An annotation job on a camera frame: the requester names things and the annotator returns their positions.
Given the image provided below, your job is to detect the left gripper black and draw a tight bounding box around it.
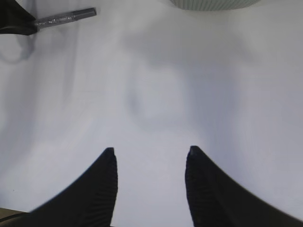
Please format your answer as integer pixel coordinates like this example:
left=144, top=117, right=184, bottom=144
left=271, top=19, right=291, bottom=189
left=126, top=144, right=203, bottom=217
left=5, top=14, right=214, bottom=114
left=0, top=0, right=38, bottom=35

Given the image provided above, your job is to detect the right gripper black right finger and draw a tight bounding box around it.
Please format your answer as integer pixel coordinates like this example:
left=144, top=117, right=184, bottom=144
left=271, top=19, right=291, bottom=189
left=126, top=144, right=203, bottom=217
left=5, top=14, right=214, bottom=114
left=185, top=146, right=303, bottom=227

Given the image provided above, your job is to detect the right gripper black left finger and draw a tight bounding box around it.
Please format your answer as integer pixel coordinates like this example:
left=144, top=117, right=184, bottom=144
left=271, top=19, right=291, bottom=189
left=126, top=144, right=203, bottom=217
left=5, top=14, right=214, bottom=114
left=0, top=148, right=118, bottom=227

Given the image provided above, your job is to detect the silver glitter marker pen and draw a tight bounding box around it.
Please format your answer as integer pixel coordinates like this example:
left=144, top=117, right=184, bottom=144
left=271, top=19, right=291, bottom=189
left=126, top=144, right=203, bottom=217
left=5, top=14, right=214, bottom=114
left=34, top=8, right=97, bottom=30

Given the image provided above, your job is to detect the green plastic woven basket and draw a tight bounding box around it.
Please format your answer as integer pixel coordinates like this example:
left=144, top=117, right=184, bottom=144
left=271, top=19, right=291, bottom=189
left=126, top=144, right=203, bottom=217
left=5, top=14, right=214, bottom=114
left=170, top=0, right=260, bottom=11

